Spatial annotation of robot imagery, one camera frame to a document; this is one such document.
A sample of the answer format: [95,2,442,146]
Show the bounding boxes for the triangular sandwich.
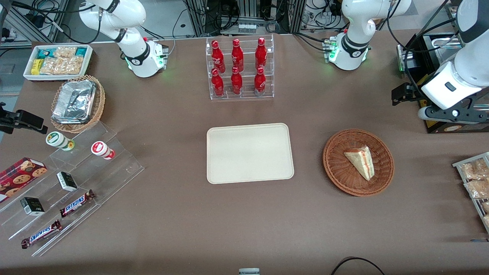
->
[343,146,376,181]

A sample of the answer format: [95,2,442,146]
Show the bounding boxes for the brown wicker basket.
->
[323,129,395,197]

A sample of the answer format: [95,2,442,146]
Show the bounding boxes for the beige plastic tray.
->
[206,123,295,185]

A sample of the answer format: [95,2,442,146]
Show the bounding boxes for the light wicker basket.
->
[50,74,106,134]

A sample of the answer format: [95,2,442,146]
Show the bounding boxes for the black food warmer machine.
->
[397,32,489,134]

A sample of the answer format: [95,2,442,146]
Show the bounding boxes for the clear bag of pastry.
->
[459,158,489,181]
[464,178,489,200]

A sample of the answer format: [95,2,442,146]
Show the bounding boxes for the red cola bottle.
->
[211,40,226,73]
[210,68,225,97]
[255,37,268,70]
[230,66,243,95]
[231,38,245,73]
[254,67,267,96]

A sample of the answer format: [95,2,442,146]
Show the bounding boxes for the clear acrylic bottle rack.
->
[205,34,275,101]

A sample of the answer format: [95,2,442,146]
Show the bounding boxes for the clear acrylic stepped shelf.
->
[0,121,145,257]

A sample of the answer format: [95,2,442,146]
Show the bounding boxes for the red lid cup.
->
[91,141,115,160]

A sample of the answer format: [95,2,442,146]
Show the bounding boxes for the white rectangular snack bin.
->
[23,44,94,82]

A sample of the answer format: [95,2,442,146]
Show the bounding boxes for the aluminium foil containers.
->
[52,79,97,124]

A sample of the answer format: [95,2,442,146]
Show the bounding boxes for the clear bag of crackers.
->
[39,57,85,76]
[53,46,77,59]

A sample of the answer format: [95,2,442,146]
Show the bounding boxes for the snickers bar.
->
[59,189,96,218]
[21,220,62,249]

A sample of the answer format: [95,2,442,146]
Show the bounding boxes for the small black box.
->
[19,197,45,217]
[56,171,78,192]

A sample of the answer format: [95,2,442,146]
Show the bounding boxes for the green lid cup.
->
[45,131,75,152]

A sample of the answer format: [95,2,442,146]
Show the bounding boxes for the red cookie box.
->
[0,157,49,203]

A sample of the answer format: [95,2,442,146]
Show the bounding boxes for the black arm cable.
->
[386,0,465,90]

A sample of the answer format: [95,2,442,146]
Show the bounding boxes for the metal wire rack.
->
[452,152,489,234]

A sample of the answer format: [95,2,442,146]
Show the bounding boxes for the black cable loop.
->
[330,256,387,275]

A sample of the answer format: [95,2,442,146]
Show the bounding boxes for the aluminium frame rack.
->
[183,0,307,37]

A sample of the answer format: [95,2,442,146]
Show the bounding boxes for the black clamp mount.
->
[0,102,49,135]

